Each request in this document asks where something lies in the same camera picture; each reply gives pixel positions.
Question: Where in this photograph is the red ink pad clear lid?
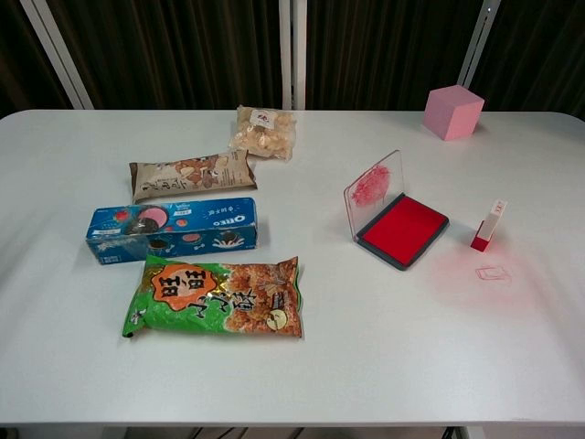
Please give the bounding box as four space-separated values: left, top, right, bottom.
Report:
342 147 451 273

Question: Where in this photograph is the pink foam cube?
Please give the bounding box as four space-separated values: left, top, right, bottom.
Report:
421 84 486 142

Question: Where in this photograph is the red white stamp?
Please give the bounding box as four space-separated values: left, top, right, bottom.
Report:
470 198 510 253

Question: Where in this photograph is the green orange rice cracker bag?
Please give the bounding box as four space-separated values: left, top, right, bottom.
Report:
120 253 307 342

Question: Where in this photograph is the white slanted frame post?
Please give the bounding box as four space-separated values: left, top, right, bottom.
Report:
18 0 95 111
456 0 500 89

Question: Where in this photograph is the brown beige snack pack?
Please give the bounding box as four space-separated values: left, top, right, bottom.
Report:
128 150 260 205

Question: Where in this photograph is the white upright frame post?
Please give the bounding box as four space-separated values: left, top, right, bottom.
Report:
278 0 309 111

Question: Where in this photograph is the blue Oreo cookie box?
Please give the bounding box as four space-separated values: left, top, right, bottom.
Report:
85 197 261 267

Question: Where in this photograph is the dark brown curtain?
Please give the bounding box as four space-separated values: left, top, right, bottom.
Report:
0 0 585 121

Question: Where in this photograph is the clear bag of pale snacks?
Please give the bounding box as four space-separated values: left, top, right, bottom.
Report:
228 104 299 162

